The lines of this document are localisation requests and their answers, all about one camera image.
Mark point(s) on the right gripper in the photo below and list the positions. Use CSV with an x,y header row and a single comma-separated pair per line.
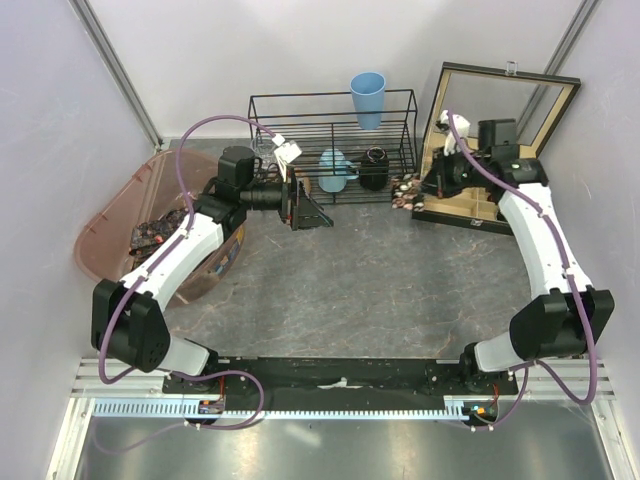
x,y
437,182

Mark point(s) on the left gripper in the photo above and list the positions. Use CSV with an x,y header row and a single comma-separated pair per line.
x,y
297,206

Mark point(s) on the black floral rose tie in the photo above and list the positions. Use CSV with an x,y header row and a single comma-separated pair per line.
x,y
406,193

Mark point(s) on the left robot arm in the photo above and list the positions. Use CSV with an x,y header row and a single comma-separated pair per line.
x,y
128,322

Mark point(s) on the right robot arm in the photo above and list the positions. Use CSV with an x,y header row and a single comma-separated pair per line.
x,y
566,314

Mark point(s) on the light blue mug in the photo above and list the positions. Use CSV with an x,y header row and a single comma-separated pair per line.
x,y
335,171

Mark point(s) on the black cup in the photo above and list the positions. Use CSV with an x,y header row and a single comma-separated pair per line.
x,y
374,169

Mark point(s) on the clear drinking glass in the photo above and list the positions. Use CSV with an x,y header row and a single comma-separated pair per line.
x,y
264,148

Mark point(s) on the wooden tie storage box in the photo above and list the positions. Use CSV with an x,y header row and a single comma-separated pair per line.
x,y
513,115

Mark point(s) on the tall blue plastic cup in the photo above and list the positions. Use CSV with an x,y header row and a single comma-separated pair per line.
x,y
368,91

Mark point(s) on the dark floral tie in basket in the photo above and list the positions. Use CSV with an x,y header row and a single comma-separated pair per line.
x,y
148,237

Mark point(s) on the pink plastic basket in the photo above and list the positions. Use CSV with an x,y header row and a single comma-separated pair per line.
x,y
102,248

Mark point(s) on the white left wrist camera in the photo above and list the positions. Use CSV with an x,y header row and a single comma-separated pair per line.
x,y
285,153

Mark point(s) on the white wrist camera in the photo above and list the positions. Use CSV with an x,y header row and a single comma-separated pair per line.
x,y
285,153
454,126

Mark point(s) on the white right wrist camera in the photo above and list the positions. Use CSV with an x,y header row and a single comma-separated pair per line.
x,y
454,126

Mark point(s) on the black wire rack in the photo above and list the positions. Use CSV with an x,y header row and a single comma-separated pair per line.
x,y
327,120

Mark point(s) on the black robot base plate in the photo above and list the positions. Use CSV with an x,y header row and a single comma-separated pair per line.
x,y
344,382

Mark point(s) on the grey slotted cable duct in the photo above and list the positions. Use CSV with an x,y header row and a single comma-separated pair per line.
x,y
178,408

